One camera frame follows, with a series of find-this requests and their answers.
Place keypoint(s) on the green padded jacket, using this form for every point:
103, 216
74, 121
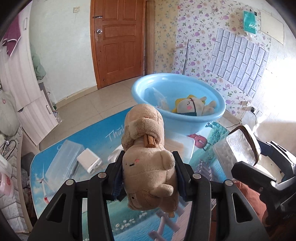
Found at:
38, 67

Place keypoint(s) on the maroon towel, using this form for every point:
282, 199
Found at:
12, 36

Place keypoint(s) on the clear plastic bag in basin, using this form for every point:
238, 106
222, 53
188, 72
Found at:
160, 99

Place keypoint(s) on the white wooden wardrobe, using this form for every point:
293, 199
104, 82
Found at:
19, 79

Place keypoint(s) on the brown wooden door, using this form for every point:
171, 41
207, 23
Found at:
117, 40

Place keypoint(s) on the teal paper bag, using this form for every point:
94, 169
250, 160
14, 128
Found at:
249, 22

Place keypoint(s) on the brown plush capybara toy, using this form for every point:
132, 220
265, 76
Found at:
149, 175

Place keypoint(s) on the light blue plastic basin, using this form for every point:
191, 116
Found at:
173, 87

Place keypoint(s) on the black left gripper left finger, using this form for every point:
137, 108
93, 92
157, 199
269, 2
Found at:
62, 218

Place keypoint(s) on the clear plastic storage box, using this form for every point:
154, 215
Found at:
64, 164

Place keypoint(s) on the white power adapter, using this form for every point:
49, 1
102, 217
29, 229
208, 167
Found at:
89, 161

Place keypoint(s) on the clear toothpick box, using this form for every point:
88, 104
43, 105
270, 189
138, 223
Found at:
184, 145

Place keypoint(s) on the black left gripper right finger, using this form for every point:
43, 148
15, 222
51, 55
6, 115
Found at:
235, 217

